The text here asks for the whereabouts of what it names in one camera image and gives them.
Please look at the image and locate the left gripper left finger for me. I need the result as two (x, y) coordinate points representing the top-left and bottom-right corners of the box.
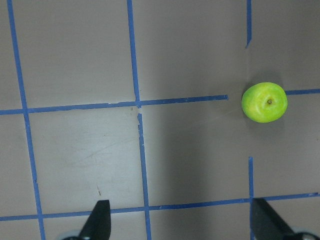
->
(78, 200), (111, 240)

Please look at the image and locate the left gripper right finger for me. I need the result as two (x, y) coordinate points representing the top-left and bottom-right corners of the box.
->
(250, 198), (294, 240)

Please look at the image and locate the green apple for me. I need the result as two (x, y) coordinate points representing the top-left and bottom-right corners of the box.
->
(241, 82), (288, 123)

